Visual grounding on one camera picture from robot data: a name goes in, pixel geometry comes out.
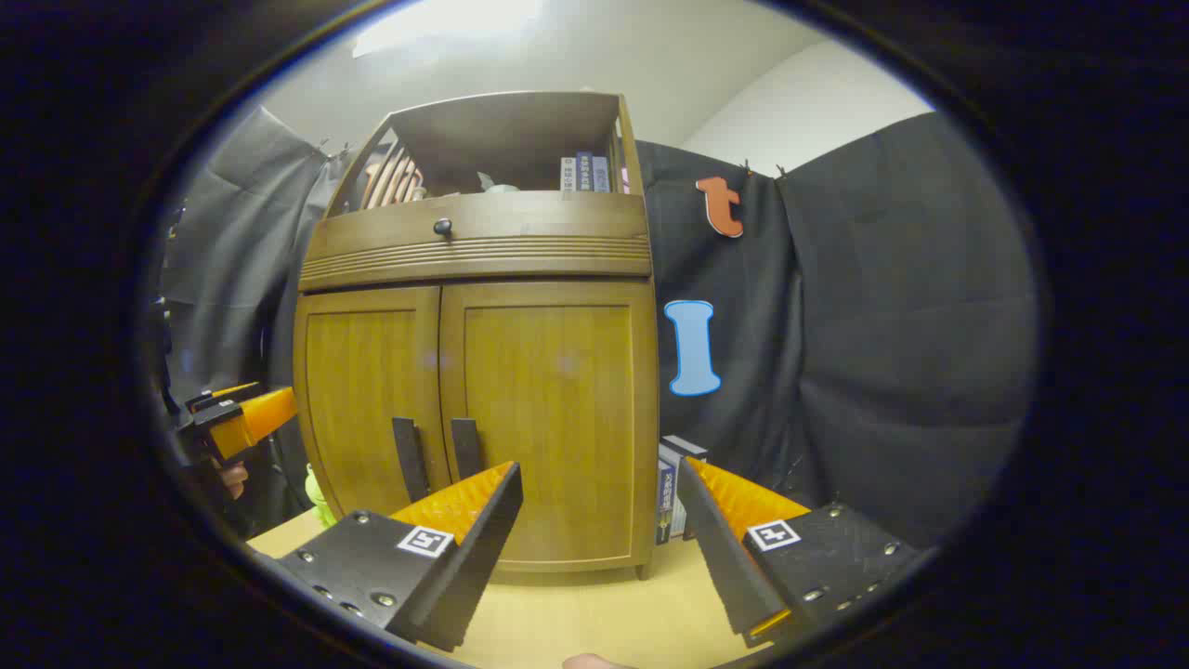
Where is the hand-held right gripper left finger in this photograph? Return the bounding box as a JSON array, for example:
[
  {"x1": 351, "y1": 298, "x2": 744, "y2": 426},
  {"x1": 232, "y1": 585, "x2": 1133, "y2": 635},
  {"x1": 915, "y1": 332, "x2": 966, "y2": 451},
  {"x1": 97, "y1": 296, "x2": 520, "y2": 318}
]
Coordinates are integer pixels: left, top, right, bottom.
[{"x1": 277, "y1": 461, "x2": 524, "y2": 653}]

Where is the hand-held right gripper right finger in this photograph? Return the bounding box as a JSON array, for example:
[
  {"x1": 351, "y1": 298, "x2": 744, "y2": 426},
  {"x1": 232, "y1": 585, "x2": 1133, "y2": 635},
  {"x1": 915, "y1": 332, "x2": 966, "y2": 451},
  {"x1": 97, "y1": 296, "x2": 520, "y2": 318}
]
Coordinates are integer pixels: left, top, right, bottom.
[{"x1": 676, "y1": 455, "x2": 921, "y2": 649}]

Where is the wooden shoe cabinet door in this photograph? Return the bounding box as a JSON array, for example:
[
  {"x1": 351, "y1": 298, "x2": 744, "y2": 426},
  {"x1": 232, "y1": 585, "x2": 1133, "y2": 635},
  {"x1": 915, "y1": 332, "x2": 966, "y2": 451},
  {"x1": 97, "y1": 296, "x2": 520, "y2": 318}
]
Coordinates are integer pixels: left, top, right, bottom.
[
  {"x1": 438, "y1": 281, "x2": 659, "y2": 570},
  {"x1": 295, "y1": 286, "x2": 445, "y2": 521}
]

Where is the wooden double-door shoe cabinet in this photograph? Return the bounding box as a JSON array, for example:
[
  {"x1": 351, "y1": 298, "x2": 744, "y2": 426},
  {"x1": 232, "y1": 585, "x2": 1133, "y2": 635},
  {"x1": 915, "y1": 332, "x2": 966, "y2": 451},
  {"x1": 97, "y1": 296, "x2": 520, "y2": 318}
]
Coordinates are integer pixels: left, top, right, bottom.
[{"x1": 293, "y1": 90, "x2": 662, "y2": 582}]

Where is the wooden cabinet drawer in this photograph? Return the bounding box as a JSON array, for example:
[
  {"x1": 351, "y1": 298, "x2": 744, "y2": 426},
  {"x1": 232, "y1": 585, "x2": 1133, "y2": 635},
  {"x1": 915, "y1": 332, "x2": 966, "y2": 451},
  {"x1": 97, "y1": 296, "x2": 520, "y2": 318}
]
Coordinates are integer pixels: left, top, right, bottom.
[{"x1": 299, "y1": 190, "x2": 653, "y2": 292}]

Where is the blue boxed book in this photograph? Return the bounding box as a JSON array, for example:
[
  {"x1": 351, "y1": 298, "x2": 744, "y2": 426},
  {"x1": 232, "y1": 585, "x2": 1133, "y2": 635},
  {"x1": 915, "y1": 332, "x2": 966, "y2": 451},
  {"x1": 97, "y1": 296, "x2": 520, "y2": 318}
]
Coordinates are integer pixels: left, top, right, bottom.
[{"x1": 656, "y1": 444, "x2": 684, "y2": 545}]

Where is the green toy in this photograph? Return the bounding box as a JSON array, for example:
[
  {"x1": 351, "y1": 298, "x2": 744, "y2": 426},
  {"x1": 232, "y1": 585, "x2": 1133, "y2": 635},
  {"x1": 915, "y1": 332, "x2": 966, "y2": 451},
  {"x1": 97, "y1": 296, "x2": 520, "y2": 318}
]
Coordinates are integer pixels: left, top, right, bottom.
[{"x1": 305, "y1": 465, "x2": 337, "y2": 529}]

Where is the white boxed book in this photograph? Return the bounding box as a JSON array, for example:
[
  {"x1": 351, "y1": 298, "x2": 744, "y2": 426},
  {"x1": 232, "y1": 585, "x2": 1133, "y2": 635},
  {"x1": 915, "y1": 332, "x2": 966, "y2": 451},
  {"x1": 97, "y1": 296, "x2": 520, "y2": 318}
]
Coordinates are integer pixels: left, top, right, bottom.
[{"x1": 664, "y1": 435, "x2": 709, "y2": 540}]

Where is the black right door handle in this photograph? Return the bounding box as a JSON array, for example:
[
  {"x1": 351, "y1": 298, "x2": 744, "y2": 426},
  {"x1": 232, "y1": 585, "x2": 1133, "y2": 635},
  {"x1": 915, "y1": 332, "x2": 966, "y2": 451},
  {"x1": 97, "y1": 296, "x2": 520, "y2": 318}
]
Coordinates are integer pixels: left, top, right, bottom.
[{"x1": 451, "y1": 418, "x2": 484, "y2": 482}]

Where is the black door handle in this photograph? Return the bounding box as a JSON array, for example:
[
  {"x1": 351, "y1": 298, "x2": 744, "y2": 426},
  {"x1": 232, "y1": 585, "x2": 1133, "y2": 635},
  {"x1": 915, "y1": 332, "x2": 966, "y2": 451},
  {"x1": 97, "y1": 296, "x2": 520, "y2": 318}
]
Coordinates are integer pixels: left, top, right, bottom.
[
  {"x1": 451, "y1": 418, "x2": 484, "y2": 482},
  {"x1": 391, "y1": 417, "x2": 431, "y2": 504}
]

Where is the black left door handle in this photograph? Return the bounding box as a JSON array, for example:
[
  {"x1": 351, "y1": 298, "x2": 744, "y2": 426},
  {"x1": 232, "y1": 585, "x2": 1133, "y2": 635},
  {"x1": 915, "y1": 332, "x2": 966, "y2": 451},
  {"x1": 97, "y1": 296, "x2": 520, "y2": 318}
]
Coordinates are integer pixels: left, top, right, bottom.
[{"x1": 391, "y1": 417, "x2": 431, "y2": 504}]

